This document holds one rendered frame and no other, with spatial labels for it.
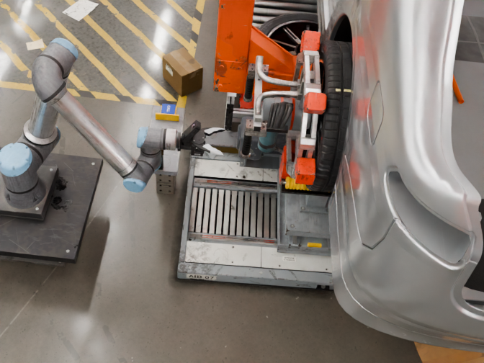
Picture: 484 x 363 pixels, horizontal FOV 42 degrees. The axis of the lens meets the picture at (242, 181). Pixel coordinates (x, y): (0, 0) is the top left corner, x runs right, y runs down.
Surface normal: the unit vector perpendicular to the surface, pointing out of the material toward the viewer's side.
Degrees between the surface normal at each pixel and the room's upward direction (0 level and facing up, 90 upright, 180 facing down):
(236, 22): 90
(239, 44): 90
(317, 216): 0
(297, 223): 0
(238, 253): 0
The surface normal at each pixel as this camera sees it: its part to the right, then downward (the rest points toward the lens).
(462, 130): 0.07, -0.27
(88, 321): 0.08, -0.61
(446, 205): -0.47, 0.43
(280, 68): -0.04, 0.79
